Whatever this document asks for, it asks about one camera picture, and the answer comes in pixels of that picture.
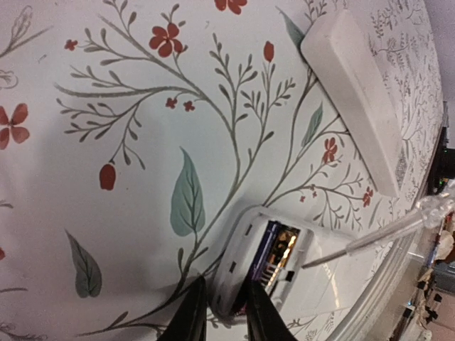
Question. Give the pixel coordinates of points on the white remote control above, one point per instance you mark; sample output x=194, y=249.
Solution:
x=304, y=269

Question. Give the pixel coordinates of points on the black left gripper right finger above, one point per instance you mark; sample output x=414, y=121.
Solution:
x=264, y=323

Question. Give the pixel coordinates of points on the white remote with QR label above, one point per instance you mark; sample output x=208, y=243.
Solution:
x=337, y=52

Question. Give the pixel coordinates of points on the clear plastic screwdriver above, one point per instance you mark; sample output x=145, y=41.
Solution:
x=429, y=212

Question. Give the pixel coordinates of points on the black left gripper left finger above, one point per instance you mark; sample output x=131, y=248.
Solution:
x=190, y=320

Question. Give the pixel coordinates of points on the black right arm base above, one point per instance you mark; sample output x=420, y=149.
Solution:
x=442, y=169

